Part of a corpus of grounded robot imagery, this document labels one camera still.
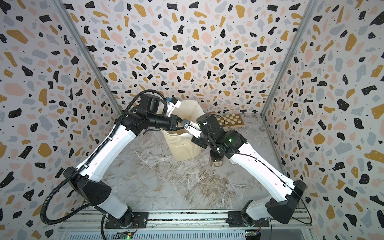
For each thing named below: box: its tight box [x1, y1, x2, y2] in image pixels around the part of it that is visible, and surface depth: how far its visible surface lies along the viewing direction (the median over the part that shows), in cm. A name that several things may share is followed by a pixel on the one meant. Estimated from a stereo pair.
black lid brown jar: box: [210, 157, 224, 167], surface depth 91 cm
